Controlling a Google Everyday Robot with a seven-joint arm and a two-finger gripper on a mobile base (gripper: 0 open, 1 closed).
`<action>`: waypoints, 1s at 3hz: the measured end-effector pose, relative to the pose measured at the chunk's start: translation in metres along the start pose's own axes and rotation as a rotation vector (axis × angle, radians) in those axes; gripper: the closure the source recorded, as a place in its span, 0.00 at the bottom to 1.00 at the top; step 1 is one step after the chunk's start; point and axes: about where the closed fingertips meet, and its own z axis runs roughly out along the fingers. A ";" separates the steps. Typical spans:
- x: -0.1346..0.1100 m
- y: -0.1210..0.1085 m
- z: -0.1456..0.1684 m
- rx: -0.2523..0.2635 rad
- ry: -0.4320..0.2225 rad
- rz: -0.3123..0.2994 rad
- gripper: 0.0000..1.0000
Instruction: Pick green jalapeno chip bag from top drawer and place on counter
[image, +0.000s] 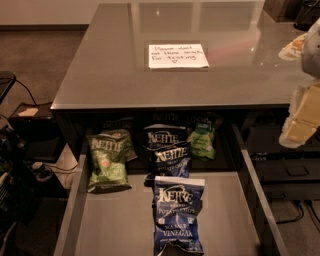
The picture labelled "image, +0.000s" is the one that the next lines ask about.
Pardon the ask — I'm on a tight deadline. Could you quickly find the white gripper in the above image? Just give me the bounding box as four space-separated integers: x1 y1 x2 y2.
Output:
279 83 320 149

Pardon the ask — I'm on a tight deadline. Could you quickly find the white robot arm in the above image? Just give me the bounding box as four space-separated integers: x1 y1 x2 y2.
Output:
278 19 320 148

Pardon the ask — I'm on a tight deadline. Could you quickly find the dark lower cabinet drawer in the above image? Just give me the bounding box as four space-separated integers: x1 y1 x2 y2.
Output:
244 124 320 201

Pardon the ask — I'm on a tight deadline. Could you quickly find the light green snack bag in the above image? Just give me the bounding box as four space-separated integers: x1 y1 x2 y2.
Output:
188 113 223 161

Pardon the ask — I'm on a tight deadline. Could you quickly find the black bin on counter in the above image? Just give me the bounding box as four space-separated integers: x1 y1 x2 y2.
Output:
294 0 320 31

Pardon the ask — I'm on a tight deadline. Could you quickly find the open grey top drawer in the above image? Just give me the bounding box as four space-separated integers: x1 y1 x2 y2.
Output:
54 125 289 256

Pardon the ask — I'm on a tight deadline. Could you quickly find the dark blue Kettle chip bag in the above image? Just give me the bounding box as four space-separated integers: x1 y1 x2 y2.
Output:
144 141 191 187

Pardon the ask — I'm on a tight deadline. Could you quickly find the rear dark blue Kettle bag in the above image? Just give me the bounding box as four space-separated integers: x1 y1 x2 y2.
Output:
144 124 187 150

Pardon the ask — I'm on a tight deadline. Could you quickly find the blue sea salt vinegar bag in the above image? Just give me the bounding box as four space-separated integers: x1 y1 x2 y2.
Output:
154 176 205 256

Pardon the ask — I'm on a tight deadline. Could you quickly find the dark green rear chip bag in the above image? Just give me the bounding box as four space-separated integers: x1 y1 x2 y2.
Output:
101 117 133 132

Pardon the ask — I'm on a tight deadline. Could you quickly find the grey cabinet counter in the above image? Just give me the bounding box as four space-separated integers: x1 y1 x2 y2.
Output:
52 0 319 155

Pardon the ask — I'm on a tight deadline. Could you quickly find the green jalapeno Kettle chip bag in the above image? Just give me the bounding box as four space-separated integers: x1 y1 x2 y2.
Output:
87 129 137 193

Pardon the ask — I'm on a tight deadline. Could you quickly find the white handwritten paper note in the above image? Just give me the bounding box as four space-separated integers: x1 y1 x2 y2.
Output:
148 44 209 69

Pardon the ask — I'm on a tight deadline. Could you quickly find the black cable on floor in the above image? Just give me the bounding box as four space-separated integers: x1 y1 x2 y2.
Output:
274 199 320 234

